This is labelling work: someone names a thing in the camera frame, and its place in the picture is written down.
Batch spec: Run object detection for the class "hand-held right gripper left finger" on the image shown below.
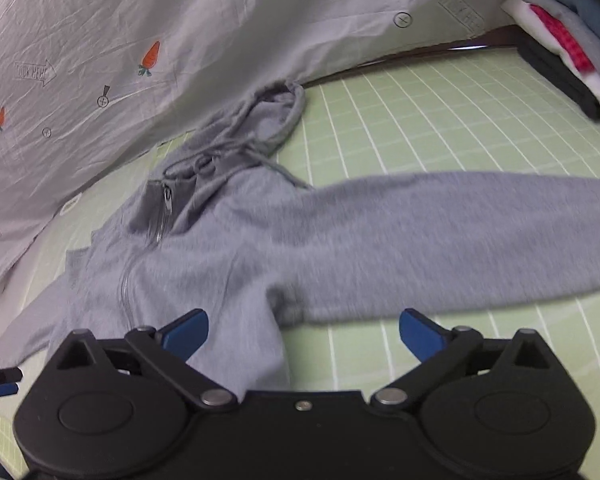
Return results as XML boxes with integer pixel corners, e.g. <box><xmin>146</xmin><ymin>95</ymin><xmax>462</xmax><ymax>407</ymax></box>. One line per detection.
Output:
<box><xmin>55</xmin><ymin>309</ymin><xmax>241</xmax><ymax>413</ymax></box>

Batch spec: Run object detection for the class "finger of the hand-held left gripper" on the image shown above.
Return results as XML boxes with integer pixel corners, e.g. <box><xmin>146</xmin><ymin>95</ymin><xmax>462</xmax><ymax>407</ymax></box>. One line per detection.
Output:
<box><xmin>0</xmin><ymin>367</ymin><xmax>24</xmax><ymax>406</ymax></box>

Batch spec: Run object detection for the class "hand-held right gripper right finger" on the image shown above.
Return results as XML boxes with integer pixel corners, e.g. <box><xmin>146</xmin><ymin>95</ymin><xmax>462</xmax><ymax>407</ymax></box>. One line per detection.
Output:
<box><xmin>370</xmin><ymin>309</ymin><xmax>556</xmax><ymax>413</ymax></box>

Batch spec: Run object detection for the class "grey zip hoodie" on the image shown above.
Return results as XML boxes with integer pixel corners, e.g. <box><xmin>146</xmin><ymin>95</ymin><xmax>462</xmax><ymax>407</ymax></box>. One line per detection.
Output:
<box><xmin>0</xmin><ymin>80</ymin><xmax>600</xmax><ymax>397</ymax></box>

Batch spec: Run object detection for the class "stack of folded clothes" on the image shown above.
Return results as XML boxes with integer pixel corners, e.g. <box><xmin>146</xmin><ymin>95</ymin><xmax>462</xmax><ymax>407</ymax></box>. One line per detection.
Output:
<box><xmin>500</xmin><ymin>0</ymin><xmax>600</xmax><ymax>133</ymax></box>

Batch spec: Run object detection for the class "green grid mat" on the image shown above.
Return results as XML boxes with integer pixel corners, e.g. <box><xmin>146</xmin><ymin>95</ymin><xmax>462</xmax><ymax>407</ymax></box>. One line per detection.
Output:
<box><xmin>0</xmin><ymin>49</ymin><xmax>600</xmax><ymax>480</ymax></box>

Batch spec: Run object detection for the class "grey carrot print sheet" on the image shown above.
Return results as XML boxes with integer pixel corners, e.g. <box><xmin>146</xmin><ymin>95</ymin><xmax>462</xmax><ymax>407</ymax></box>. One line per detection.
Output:
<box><xmin>0</xmin><ymin>0</ymin><xmax>520</xmax><ymax>307</ymax></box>

